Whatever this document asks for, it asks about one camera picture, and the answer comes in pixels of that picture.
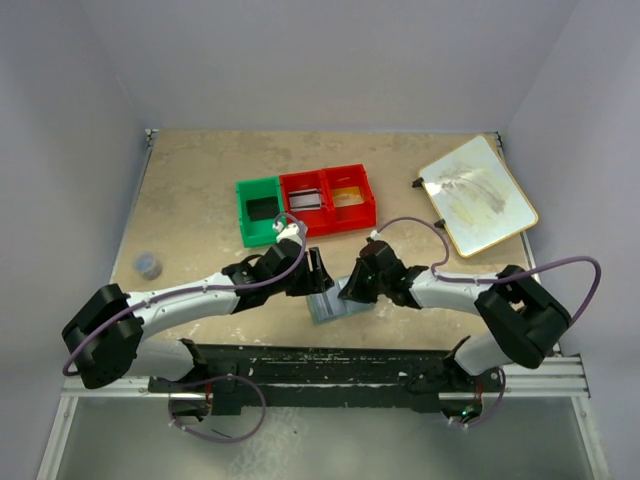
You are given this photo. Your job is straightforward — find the green card holder wallet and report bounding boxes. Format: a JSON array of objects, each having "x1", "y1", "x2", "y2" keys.
[{"x1": 306, "y1": 276, "x2": 375, "y2": 325}]

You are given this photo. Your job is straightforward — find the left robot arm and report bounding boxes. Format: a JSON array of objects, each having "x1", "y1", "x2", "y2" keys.
[{"x1": 61, "y1": 239, "x2": 334, "y2": 389}]

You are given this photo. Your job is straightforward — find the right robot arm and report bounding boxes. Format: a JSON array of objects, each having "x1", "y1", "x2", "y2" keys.
[{"x1": 338, "y1": 240, "x2": 572, "y2": 377}]

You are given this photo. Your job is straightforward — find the black card in green bin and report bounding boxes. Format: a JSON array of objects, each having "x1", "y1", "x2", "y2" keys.
[{"x1": 246, "y1": 196, "x2": 280, "y2": 222}]

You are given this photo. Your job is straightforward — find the white striped card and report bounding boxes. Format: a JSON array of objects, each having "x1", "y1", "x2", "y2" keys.
[{"x1": 287, "y1": 189, "x2": 324, "y2": 212}]

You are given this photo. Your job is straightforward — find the orange credit card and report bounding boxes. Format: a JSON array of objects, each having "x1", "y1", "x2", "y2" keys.
[{"x1": 331, "y1": 186, "x2": 364, "y2": 208}]

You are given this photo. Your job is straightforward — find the middle red plastic bin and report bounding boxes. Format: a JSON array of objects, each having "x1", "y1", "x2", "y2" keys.
[{"x1": 279, "y1": 170, "x2": 332, "y2": 237}]

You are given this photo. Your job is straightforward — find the red plastic bin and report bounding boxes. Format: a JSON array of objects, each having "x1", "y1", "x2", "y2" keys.
[
  {"x1": 324, "y1": 164, "x2": 377, "y2": 232},
  {"x1": 279, "y1": 170, "x2": 332, "y2": 237}
]

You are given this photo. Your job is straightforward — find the right red plastic bin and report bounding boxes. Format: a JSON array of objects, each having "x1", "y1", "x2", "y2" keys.
[{"x1": 324, "y1": 164, "x2": 377, "y2": 232}]

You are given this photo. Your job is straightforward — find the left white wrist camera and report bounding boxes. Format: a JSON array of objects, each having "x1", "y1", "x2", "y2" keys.
[{"x1": 273, "y1": 221, "x2": 307, "y2": 246}]

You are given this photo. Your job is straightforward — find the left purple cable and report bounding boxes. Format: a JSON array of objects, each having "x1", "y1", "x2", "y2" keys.
[{"x1": 61, "y1": 212, "x2": 307, "y2": 377}]

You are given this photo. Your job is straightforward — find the purple cable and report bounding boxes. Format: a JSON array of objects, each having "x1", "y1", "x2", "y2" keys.
[
  {"x1": 61, "y1": 212, "x2": 307, "y2": 377},
  {"x1": 372, "y1": 215, "x2": 603, "y2": 326}
]

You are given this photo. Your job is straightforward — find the whiteboard with wooden frame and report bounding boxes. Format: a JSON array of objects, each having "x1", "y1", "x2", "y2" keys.
[{"x1": 412, "y1": 135, "x2": 539, "y2": 258}]

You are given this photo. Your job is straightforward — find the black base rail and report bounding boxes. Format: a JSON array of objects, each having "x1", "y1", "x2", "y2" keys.
[{"x1": 149, "y1": 344, "x2": 502, "y2": 415}]

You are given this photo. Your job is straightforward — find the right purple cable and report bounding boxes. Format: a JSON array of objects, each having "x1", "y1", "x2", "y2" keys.
[{"x1": 372, "y1": 215, "x2": 603, "y2": 326}]

